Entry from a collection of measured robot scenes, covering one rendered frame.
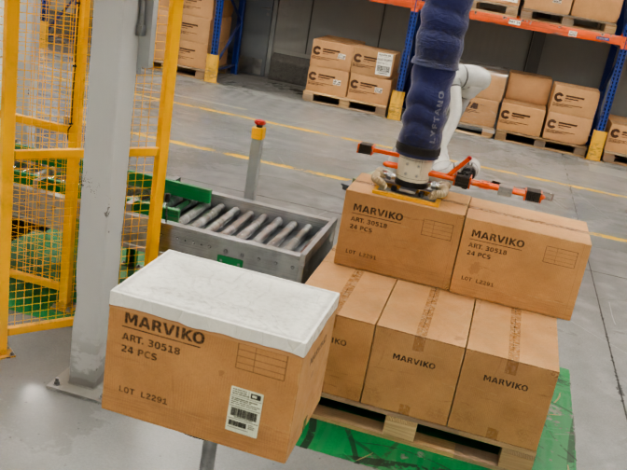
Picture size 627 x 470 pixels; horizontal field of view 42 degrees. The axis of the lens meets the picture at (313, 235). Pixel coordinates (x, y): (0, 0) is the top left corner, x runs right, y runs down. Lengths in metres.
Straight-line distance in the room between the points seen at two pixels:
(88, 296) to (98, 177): 0.55
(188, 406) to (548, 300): 2.17
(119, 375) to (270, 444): 0.50
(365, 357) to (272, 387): 1.36
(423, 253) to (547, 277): 0.61
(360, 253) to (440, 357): 0.81
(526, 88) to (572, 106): 0.78
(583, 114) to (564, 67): 1.39
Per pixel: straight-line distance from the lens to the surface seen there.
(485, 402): 3.69
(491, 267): 4.07
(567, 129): 11.39
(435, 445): 3.86
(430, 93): 3.99
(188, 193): 4.81
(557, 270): 4.08
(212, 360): 2.39
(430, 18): 3.96
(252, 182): 4.92
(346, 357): 3.70
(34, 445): 3.56
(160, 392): 2.51
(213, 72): 11.90
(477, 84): 4.72
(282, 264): 4.11
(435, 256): 4.09
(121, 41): 3.35
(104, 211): 3.52
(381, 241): 4.10
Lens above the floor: 2.05
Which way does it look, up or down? 19 degrees down
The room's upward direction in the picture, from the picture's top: 10 degrees clockwise
